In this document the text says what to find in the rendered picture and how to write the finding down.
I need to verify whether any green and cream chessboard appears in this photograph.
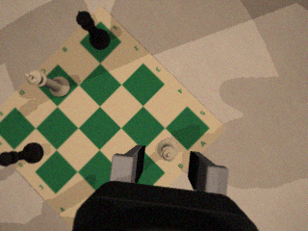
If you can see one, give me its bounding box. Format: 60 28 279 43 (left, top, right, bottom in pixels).
0 6 226 228

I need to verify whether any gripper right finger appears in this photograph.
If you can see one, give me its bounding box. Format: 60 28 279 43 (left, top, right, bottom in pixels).
188 151 229 195

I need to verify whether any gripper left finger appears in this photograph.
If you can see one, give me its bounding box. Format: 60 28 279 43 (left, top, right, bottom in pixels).
110 145 145 183

